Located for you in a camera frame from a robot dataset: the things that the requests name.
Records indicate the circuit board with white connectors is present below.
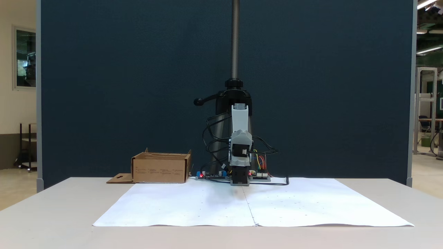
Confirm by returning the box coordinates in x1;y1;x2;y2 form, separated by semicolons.
249;171;272;182

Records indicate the circuit board with blue terminals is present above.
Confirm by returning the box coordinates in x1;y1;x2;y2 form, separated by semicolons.
195;170;229;181

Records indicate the white paper sheet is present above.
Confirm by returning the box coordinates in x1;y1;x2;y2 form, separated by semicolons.
92;177;415;228

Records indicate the brown cardboard box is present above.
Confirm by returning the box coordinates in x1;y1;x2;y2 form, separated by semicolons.
106;148;193;184

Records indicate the black tripod with silver column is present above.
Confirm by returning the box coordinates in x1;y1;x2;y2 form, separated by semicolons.
193;0;255;175

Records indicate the dark blue partition panel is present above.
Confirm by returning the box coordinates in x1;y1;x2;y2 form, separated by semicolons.
36;0;417;190

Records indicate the dark metal cart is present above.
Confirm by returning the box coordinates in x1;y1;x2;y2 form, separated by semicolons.
14;122;37;173

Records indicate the coloured jumper wire bundle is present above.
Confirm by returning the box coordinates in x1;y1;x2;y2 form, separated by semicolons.
253;149;269;172

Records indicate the black cable on table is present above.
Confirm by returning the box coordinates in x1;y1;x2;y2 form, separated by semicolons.
249;176;290;186

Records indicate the aluminium profile frame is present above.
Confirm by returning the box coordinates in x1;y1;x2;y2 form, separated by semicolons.
414;67;439;156

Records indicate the framed wall window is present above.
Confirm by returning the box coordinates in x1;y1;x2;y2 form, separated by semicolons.
12;25;37;91

